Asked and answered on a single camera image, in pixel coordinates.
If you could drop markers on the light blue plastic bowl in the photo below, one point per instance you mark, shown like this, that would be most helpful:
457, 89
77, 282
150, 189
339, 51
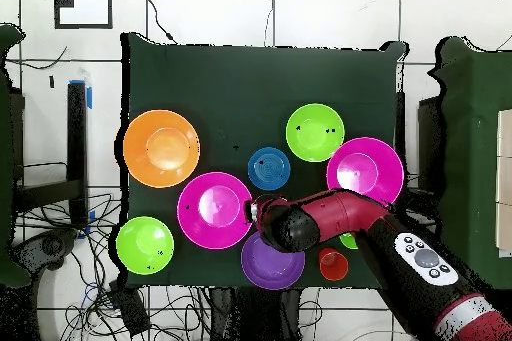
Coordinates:
268, 169

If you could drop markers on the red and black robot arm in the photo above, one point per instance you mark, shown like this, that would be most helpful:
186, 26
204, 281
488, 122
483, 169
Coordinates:
340, 213

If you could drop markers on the beige boxes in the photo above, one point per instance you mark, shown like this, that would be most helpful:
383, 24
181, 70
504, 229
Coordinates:
504, 181

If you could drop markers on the black power adapter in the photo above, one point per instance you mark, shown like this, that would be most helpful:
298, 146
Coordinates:
130, 309

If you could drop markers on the black pedestal leg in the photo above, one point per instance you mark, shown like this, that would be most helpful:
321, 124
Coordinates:
52, 245

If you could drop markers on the pink plastic bowl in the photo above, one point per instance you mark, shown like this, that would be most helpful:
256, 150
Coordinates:
362, 167
214, 209

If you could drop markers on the green cloth side table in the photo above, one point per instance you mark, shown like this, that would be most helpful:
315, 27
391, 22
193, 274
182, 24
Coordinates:
4, 157
468, 157

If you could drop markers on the green plastic cup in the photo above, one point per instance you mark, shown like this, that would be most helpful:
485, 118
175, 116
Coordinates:
348, 242

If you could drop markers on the purple plastic bowl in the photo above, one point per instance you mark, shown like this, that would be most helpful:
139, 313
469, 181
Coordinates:
272, 267

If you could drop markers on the orange plastic bowl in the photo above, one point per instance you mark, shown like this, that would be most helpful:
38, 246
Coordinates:
161, 148

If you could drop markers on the orange plastic cup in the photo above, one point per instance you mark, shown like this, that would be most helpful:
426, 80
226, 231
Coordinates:
333, 265

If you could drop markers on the black upright post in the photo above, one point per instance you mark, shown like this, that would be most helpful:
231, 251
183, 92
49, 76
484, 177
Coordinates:
78, 137

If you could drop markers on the dark green table cloth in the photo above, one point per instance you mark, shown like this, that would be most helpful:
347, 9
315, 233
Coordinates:
240, 89

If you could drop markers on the green plastic bowl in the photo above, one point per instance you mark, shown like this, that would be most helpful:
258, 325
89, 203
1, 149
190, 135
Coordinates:
144, 245
315, 132

